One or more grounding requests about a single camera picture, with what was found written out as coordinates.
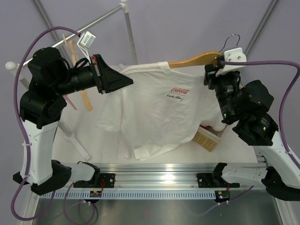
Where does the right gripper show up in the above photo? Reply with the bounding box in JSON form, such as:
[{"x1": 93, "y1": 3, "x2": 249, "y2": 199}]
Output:
[{"x1": 204, "y1": 60, "x2": 240, "y2": 121}]

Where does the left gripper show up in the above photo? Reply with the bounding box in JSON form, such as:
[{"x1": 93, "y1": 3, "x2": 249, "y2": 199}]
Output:
[{"x1": 51, "y1": 53, "x2": 132, "y2": 96}]

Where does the wooden hanger with metal hook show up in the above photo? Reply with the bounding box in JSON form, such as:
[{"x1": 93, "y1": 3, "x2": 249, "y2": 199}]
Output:
[{"x1": 168, "y1": 33, "x2": 240, "y2": 69}]

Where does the white printed t shirt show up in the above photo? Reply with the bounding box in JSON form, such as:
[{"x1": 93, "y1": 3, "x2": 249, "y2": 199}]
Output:
[{"x1": 96, "y1": 61, "x2": 225, "y2": 161}]

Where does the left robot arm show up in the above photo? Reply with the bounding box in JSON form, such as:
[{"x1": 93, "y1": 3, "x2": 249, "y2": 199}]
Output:
[{"x1": 13, "y1": 47, "x2": 133, "y2": 195}]

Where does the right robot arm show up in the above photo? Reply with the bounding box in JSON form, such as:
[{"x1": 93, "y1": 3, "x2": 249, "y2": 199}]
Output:
[{"x1": 203, "y1": 64, "x2": 300, "y2": 201}]

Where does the pink hanger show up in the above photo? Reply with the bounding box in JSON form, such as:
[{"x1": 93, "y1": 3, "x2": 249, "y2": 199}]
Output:
[{"x1": 63, "y1": 95, "x2": 77, "y2": 110}]

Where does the light wooden hanger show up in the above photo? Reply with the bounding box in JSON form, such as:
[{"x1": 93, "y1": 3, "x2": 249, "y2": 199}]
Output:
[{"x1": 63, "y1": 34, "x2": 93, "y2": 111}]

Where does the pink cloth in basket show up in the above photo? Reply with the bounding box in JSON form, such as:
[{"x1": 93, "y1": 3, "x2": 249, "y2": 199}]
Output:
[{"x1": 201, "y1": 125, "x2": 212, "y2": 130}]

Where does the wicker basket with liner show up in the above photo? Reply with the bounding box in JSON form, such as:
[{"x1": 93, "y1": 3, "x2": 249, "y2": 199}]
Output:
[{"x1": 192, "y1": 125, "x2": 229, "y2": 152}]

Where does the clothes rack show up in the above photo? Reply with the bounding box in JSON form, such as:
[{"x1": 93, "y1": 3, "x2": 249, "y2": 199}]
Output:
[{"x1": 5, "y1": 0, "x2": 141, "y2": 161}]

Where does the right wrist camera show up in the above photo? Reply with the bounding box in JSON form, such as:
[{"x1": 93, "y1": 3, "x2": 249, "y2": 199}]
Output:
[{"x1": 216, "y1": 47, "x2": 247, "y2": 76}]

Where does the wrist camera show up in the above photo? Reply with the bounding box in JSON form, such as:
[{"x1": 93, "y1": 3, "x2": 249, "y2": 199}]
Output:
[
  {"x1": 216, "y1": 47, "x2": 247, "y2": 76},
  {"x1": 77, "y1": 31, "x2": 96, "y2": 61}
]

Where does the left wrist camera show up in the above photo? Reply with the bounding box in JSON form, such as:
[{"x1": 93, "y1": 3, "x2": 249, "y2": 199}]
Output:
[{"x1": 77, "y1": 31, "x2": 96, "y2": 61}]

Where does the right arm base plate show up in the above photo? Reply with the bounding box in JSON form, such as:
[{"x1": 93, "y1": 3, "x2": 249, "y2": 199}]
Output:
[{"x1": 196, "y1": 172, "x2": 240, "y2": 188}]

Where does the aluminium rail frame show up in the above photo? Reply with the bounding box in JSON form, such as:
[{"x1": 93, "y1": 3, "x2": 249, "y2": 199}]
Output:
[{"x1": 30, "y1": 65, "x2": 282, "y2": 190}]

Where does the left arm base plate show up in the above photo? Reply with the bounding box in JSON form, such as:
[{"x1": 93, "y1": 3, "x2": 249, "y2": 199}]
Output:
[{"x1": 73, "y1": 172, "x2": 116, "y2": 188}]

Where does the white cable duct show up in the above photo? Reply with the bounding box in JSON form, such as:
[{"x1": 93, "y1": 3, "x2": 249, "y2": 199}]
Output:
[{"x1": 54, "y1": 190, "x2": 216, "y2": 200}]

